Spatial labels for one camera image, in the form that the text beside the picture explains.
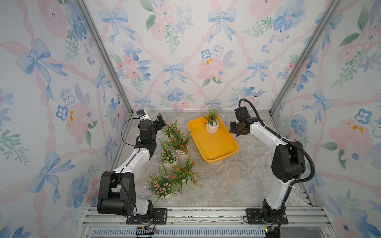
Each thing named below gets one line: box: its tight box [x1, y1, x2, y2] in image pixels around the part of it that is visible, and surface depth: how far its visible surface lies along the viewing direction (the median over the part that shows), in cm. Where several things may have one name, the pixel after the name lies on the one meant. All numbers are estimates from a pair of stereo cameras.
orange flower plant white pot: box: [201, 108, 220, 135], surface depth 105 cm
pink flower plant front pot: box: [141, 165, 178, 206], surface depth 71 cm
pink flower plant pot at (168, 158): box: [157, 142, 180, 170], surface depth 81 cm
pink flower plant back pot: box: [161, 119, 179, 139], surface depth 92 cm
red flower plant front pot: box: [170, 157, 199, 194], surface depth 76 cm
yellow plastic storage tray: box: [187, 116, 240, 164], surface depth 100 cm
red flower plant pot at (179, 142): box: [170, 128, 191, 163], surface depth 88 cm
